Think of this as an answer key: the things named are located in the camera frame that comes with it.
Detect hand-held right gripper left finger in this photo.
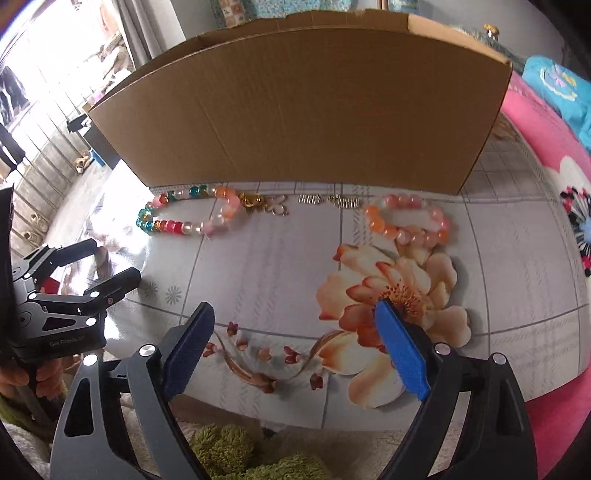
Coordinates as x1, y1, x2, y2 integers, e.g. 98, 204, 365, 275
50, 302, 218, 480

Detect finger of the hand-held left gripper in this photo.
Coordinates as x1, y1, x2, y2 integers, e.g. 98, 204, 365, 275
21, 267, 142, 326
11, 237, 100, 292

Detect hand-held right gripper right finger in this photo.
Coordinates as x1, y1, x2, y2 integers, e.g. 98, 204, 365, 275
374, 299, 540, 480

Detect multicolour bead bracelet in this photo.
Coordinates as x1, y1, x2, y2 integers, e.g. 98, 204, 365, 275
135, 183, 243, 238

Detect orange pink bead bracelet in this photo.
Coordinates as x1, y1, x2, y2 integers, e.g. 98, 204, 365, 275
362, 193, 452, 247

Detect gold ring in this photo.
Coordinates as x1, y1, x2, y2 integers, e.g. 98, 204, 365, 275
238, 191, 269, 211

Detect gold butterfly pendant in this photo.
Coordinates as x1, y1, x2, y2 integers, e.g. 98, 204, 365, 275
261, 196, 291, 217

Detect brown cardboard box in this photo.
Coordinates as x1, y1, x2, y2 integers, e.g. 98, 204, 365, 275
88, 10, 513, 195

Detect person's left hand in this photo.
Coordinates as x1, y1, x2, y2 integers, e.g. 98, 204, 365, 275
0, 360, 63, 400

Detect green white fluffy blanket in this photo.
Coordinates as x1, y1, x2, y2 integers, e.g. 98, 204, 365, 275
0, 392, 416, 480

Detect floral plaid tablecloth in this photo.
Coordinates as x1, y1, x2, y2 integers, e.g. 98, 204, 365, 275
90, 111, 583, 435

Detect dark hanging clothes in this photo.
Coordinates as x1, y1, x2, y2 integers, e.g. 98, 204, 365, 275
0, 65, 31, 126

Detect grey curtain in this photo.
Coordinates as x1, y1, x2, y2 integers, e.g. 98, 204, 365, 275
112, 0, 169, 70

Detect pink floral blanket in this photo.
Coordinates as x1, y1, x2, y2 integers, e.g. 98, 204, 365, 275
466, 69, 591, 480

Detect light blue garment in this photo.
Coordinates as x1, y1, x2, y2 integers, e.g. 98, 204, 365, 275
522, 55, 591, 149

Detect grey green lace cloth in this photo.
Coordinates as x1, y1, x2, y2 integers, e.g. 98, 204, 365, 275
455, 25, 529, 75

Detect teal floral hanging cloth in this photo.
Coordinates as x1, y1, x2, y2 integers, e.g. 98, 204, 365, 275
208, 0, 358, 21

